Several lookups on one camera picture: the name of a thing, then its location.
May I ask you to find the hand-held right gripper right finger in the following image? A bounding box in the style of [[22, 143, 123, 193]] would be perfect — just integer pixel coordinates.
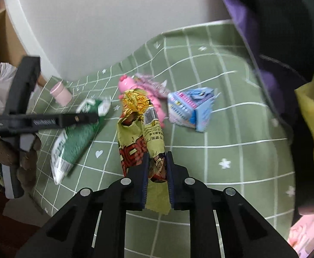
[[165, 151, 299, 258]]

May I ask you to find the person's left hand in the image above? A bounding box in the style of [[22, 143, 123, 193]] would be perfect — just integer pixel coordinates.
[[0, 137, 42, 191]]

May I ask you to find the green checked blanket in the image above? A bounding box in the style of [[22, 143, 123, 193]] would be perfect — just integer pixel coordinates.
[[29, 19, 298, 258]]

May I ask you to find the purple snack wrapper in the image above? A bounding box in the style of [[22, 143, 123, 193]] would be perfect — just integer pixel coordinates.
[[134, 72, 171, 98]]

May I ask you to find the blue printed carton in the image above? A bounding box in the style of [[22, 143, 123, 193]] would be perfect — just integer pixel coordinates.
[[167, 87, 219, 133]]

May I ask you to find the small pink jar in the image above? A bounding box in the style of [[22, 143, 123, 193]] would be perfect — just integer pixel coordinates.
[[49, 82, 73, 106]]

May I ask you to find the pink printed sheet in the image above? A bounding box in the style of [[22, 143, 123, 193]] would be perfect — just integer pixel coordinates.
[[287, 215, 314, 256]]

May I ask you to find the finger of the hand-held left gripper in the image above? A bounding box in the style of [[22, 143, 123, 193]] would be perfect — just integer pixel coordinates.
[[61, 113, 100, 127]]

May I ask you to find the green white packet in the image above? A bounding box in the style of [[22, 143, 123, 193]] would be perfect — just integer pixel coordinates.
[[51, 97, 112, 184]]

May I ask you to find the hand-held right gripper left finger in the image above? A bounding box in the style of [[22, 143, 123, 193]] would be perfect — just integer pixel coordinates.
[[15, 153, 150, 258]]

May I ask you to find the cardboard box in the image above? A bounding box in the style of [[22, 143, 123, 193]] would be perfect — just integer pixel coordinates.
[[0, 8, 28, 70]]

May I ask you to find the pink plastic bottle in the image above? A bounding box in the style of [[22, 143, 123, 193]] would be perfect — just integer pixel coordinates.
[[118, 75, 167, 129]]

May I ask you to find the gold red snack wrapper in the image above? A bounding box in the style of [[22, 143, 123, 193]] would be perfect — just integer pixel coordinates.
[[116, 90, 173, 215]]

